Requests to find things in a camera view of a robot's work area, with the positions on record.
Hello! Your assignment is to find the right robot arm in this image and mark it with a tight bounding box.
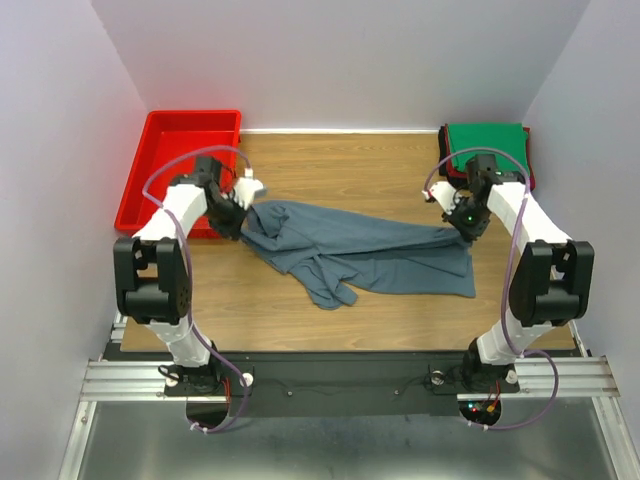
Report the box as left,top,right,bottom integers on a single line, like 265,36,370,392
428,148,595,390

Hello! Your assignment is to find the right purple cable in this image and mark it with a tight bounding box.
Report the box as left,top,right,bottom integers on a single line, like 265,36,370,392
422,146,560,434

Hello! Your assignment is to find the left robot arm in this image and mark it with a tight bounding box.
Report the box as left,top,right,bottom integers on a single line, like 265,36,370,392
113,151,263,396

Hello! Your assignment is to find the red folded t-shirt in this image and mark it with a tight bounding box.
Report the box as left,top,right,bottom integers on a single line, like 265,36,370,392
442,125,535,189

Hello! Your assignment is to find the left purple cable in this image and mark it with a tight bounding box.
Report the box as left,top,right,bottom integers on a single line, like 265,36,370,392
142,143,256,435

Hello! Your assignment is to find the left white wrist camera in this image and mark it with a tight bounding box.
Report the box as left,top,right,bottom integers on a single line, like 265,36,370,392
228,177,267,210

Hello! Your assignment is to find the purple cable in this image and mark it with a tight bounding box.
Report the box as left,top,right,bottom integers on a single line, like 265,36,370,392
142,143,256,435
422,146,560,434

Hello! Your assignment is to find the green folded t-shirt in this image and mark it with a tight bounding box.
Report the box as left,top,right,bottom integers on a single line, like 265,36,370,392
446,122,532,180

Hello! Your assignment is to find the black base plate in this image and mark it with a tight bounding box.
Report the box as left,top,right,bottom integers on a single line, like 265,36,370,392
159,351,519,423

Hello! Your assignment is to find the black folded t-shirt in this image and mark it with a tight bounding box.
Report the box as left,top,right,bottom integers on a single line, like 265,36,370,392
438,124,537,194

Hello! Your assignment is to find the aluminium rail frame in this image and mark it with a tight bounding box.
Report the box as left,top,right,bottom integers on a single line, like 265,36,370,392
60,318,639,479

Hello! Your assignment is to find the red plastic bin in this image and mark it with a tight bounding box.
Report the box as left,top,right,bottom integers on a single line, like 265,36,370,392
114,108,243,240

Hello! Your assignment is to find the blue-grey t-shirt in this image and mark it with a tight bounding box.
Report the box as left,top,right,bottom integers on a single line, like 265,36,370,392
241,200,476,310

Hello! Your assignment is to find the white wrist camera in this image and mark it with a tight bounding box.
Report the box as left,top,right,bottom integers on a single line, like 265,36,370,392
422,181,457,214
228,177,267,210

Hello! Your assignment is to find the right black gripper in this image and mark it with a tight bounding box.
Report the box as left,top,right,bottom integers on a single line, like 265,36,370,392
442,194,493,241

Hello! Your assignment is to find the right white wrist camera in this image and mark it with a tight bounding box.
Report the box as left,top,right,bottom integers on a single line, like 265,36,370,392
422,181,457,214

